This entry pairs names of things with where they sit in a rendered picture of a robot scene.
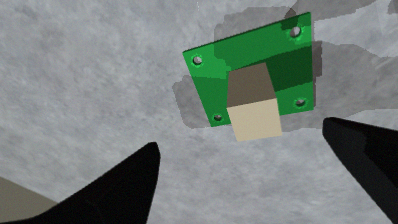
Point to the green circuit board with tan handle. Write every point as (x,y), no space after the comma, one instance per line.
(252,78)

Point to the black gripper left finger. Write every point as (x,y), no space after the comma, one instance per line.
(122,195)

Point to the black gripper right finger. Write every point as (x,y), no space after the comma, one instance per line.
(370,154)

